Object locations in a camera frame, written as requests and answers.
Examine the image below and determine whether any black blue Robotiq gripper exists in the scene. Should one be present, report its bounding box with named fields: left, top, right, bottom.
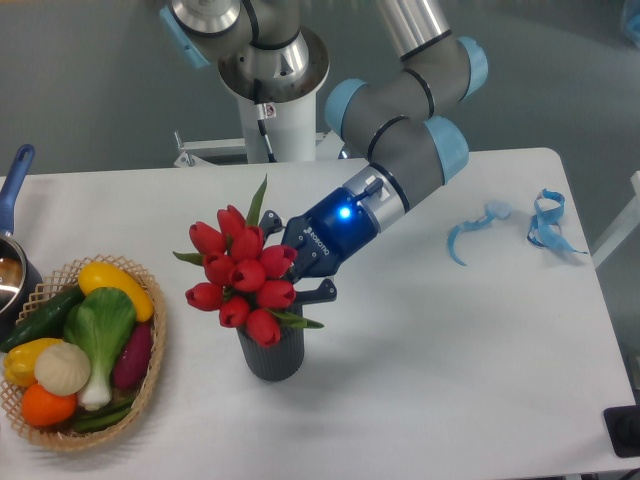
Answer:
left=258, top=187, right=378, bottom=304

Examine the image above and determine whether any red tulip bouquet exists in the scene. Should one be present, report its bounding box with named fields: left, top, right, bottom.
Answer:
left=174, top=181, right=324, bottom=348

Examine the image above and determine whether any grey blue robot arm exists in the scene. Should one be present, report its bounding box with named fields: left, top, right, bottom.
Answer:
left=160, top=1, right=488, bottom=305

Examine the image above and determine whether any dark grey ribbed vase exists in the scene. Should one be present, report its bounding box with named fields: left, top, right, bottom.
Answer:
left=238, top=309, right=305, bottom=382

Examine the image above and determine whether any purple sweet potato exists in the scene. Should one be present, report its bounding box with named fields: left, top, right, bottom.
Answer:
left=112, top=323, right=153, bottom=390

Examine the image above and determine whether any curled blue ribbon piece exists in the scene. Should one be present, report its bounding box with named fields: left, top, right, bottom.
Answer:
left=446, top=200, right=513, bottom=267

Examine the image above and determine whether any yellow squash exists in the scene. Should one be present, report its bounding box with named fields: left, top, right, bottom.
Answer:
left=78, top=261, right=154, bottom=322

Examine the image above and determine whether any green bok choy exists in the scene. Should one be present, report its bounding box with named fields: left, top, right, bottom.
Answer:
left=63, top=287, right=136, bottom=411

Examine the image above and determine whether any woven wicker basket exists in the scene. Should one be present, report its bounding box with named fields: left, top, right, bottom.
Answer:
left=1, top=254, right=167, bottom=452

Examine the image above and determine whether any blue ribbon strip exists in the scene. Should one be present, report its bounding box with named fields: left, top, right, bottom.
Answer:
left=526, top=189, right=587, bottom=254

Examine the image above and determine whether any dark green cucumber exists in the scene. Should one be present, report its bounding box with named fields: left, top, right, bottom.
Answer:
left=1, top=285, right=85, bottom=353

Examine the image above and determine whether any green pea pod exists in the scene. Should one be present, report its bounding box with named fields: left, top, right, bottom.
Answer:
left=71, top=397, right=134, bottom=434

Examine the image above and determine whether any yellow bell pepper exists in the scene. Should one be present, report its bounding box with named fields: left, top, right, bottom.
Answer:
left=3, top=338, right=63, bottom=388

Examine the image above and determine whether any black device at edge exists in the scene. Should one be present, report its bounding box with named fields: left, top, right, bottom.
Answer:
left=603, top=405, right=639, bottom=458

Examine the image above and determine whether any white metal base frame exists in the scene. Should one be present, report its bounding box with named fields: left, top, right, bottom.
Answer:
left=173, top=131, right=350, bottom=168

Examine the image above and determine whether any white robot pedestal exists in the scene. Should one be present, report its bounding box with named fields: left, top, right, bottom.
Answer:
left=236, top=93, right=316, bottom=164

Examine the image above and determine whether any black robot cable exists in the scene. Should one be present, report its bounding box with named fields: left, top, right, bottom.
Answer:
left=252, top=79, right=278, bottom=164

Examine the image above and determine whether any blue handled saucepan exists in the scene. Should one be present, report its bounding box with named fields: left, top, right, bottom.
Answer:
left=1, top=144, right=42, bottom=341

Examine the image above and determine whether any white frame at right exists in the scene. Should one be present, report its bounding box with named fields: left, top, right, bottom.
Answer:
left=591, top=171, right=639, bottom=269

